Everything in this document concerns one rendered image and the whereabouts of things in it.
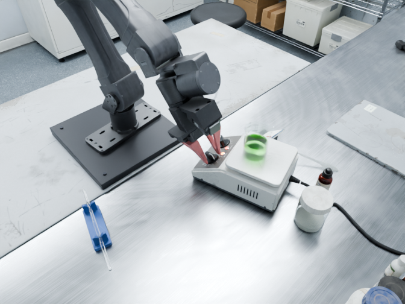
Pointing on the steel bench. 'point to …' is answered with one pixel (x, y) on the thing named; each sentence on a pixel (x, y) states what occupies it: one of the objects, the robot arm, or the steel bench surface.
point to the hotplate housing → (246, 184)
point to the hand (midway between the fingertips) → (211, 155)
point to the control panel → (219, 154)
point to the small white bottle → (396, 267)
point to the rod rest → (97, 226)
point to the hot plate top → (269, 164)
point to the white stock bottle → (373, 296)
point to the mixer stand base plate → (373, 134)
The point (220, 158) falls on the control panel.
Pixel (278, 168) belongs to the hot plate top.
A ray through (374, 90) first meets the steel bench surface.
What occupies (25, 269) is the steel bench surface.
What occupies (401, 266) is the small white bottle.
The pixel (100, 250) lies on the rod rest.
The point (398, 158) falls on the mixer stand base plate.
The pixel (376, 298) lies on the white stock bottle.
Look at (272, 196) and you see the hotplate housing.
